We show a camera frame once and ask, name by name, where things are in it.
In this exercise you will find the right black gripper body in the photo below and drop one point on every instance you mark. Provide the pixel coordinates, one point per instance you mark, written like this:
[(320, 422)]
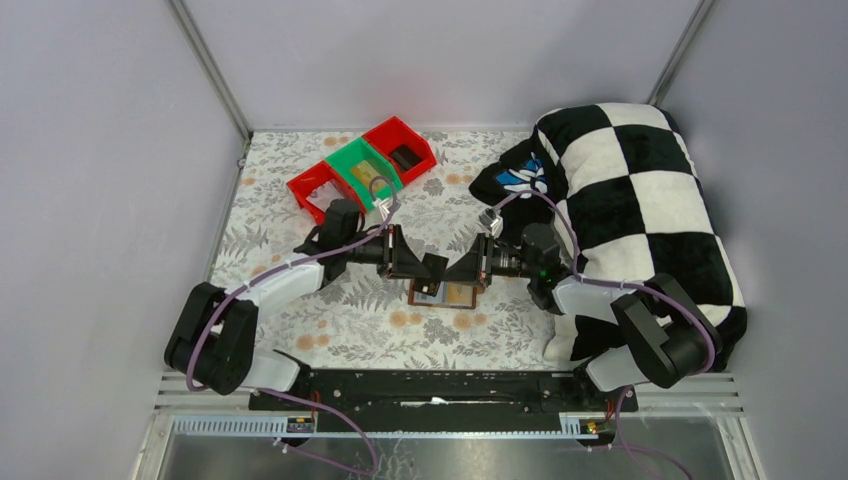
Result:
[(482, 259)]

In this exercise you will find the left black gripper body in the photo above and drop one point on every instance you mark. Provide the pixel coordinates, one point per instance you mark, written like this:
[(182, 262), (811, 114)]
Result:
[(391, 251)]

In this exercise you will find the dark grey VIP card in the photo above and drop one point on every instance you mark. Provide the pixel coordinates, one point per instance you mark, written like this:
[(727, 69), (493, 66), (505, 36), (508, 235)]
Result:
[(430, 283)]

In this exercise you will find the gold VIP card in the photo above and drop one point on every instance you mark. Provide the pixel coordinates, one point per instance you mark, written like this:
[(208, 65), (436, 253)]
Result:
[(454, 295)]

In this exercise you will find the brown leather card holder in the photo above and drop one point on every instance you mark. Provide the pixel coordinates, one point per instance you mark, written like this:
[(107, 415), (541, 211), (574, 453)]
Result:
[(417, 299)]

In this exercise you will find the silver card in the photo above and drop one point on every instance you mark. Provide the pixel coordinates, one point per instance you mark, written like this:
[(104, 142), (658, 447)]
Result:
[(322, 196)]

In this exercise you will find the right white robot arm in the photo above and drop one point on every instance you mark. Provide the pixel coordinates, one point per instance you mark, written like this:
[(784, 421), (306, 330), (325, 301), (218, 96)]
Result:
[(666, 337)]

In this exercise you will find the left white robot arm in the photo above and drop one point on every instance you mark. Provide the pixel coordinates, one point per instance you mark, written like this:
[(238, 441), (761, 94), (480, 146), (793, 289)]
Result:
[(213, 342)]

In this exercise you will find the yellow card in green bin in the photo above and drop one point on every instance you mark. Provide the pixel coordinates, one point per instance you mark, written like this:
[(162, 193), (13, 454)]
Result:
[(367, 178)]

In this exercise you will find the floral table cloth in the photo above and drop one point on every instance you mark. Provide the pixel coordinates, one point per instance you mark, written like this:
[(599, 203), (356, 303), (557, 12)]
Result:
[(364, 321)]

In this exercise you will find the black cap with blue logo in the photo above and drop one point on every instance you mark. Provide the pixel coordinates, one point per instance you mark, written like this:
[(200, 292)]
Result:
[(517, 170)]

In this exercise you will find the black item in red bin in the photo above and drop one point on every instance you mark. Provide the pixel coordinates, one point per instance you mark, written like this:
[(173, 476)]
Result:
[(405, 158)]

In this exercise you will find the green bin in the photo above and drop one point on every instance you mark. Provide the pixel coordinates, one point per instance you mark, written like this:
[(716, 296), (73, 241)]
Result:
[(359, 150)]

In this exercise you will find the red bin near left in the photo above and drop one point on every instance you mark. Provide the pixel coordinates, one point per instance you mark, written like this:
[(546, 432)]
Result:
[(303, 184)]

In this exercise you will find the red bin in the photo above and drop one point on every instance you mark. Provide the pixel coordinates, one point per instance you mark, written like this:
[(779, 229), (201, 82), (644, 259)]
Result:
[(303, 184), (393, 132)]

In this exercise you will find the red bin far right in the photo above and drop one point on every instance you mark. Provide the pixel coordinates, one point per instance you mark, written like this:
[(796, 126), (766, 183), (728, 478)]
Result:
[(393, 132)]

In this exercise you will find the checkered black white pillow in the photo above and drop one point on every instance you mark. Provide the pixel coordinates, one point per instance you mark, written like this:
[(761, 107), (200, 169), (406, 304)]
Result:
[(633, 206)]

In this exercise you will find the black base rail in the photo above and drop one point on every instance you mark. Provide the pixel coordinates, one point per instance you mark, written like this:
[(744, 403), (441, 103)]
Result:
[(432, 401)]

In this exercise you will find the aluminium frame rails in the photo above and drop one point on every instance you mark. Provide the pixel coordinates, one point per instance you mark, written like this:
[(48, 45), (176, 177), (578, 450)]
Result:
[(244, 414)]

